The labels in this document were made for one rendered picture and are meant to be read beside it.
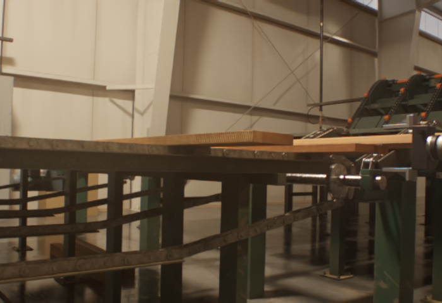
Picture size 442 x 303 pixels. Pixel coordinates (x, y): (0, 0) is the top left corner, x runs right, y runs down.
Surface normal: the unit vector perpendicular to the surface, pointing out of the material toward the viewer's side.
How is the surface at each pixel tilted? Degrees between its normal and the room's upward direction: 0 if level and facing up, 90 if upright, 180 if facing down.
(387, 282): 90
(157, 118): 99
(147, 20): 90
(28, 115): 87
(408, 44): 90
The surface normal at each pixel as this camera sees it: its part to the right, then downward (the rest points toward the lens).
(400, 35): -0.80, -0.04
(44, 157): 0.60, 0.00
